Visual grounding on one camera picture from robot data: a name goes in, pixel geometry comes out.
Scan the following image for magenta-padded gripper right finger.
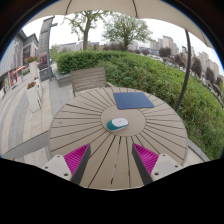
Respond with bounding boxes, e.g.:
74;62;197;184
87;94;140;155
131;143;184;186

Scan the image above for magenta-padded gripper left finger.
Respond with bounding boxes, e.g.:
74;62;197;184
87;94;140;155
41;143;92;186

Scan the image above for white and teal computer mouse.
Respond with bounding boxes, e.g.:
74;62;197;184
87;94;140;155
106;117;130;132

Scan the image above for blue rectangular mouse pad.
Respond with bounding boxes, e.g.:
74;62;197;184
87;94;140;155
112;91;155;111

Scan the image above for white planter with orange flowers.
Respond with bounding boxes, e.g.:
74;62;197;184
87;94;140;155
25;80;43;113

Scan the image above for brown slatted outdoor chair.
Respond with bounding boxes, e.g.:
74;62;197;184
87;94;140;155
70;66;116;98

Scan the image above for green trimmed hedge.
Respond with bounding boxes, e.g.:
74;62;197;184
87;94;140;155
54;49;224;161

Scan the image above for dark curved parasol pole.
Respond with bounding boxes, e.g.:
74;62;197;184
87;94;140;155
174;30;192;113

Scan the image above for white planter with red flowers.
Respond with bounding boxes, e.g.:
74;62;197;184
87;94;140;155
27;55;40;81

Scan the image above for distant apartment buildings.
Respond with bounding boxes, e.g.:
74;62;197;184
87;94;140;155
53;34;224;84

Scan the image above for grey storefront building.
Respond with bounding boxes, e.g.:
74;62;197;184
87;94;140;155
0;29;39;98

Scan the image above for tall grey sign pillar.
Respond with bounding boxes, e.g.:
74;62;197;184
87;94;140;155
38;16;58;82

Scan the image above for thin-crowned tree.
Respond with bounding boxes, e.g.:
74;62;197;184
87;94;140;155
64;9;112;52

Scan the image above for round-crowned tree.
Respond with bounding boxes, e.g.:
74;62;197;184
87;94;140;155
102;13;153;52

